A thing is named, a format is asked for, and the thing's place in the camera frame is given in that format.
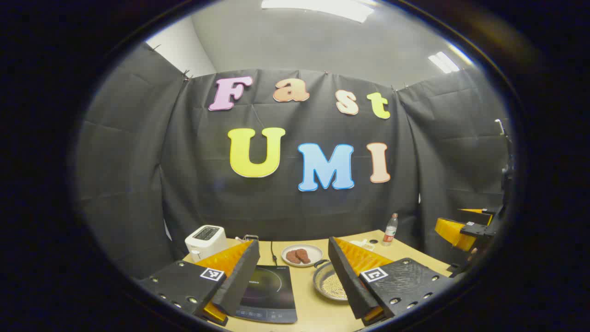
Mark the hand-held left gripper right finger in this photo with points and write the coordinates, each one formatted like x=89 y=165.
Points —
x=345 y=276

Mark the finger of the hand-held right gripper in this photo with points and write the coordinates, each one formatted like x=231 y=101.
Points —
x=474 y=211
x=454 y=233

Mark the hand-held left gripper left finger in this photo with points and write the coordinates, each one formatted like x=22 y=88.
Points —
x=239 y=276

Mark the stainless steel pot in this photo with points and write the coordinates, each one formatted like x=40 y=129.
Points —
x=322 y=281

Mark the black induction cooktop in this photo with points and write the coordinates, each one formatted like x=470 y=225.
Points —
x=272 y=295

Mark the pile of soybeans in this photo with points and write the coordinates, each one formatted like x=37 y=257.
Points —
x=334 y=286

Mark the round grey plate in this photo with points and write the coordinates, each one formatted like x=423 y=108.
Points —
x=315 y=253

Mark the white divided dish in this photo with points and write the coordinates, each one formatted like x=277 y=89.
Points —
x=364 y=243

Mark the raw meat slice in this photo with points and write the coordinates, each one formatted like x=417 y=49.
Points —
x=292 y=257
x=304 y=255

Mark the white toaster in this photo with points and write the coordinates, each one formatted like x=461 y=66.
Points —
x=205 y=242

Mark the clear plastic water bottle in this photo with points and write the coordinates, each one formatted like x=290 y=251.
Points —
x=390 y=233

